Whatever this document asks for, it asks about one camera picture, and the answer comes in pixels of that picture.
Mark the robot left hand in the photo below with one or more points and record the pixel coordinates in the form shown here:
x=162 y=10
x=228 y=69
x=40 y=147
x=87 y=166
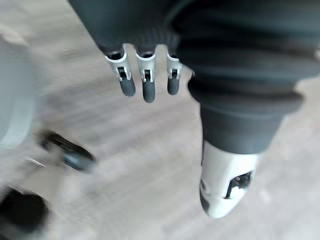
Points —
x=225 y=75

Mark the dark robot foot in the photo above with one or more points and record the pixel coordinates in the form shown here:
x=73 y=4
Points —
x=67 y=152
x=22 y=215

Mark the silver robot leg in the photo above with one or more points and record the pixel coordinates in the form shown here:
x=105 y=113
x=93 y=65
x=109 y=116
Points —
x=15 y=100

